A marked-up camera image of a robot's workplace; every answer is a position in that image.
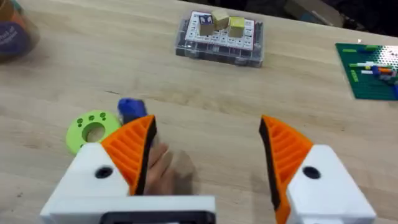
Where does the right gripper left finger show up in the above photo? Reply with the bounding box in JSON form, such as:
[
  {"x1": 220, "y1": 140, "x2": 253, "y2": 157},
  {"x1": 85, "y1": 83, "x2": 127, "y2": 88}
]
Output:
[{"x1": 39, "y1": 114, "x2": 158, "y2": 224}]

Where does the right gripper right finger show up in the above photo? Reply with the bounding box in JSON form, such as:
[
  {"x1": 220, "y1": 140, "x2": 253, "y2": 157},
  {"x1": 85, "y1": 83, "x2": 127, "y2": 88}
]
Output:
[{"x1": 258, "y1": 114, "x2": 377, "y2": 224}]

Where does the blue electric screwdriver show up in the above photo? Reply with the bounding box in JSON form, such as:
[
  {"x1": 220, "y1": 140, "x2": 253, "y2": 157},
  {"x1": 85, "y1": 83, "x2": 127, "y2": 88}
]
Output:
[{"x1": 117, "y1": 98, "x2": 148, "y2": 126}]

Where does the green disc with holes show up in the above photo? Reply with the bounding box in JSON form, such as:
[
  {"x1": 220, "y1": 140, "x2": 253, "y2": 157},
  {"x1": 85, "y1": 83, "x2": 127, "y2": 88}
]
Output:
[{"x1": 65, "y1": 110, "x2": 123, "y2": 156}]

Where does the person's hand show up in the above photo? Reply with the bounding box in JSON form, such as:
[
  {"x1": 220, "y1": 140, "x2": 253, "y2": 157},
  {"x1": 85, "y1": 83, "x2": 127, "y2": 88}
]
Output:
[{"x1": 143, "y1": 142, "x2": 197, "y2": 197}]

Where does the green board with toy blocks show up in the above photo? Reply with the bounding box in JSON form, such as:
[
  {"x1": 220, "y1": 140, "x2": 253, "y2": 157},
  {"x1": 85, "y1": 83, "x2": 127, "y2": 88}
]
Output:
[{"x1": 335, "y1": 42, "x2": 398, "y2": 101}]

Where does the clear tub of toys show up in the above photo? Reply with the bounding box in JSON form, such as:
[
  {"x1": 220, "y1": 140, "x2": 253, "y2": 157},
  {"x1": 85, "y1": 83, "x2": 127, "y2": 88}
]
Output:
[{"x1": 0, "y1": 0, "x2": 41, "y2": 64}]

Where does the clear plastic box with blocks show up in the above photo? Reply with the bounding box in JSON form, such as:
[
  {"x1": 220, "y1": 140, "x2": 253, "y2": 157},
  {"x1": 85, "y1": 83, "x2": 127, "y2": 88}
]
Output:
[{"x1": 174, "y1": 8, "x2": 265, "y2": 68}]

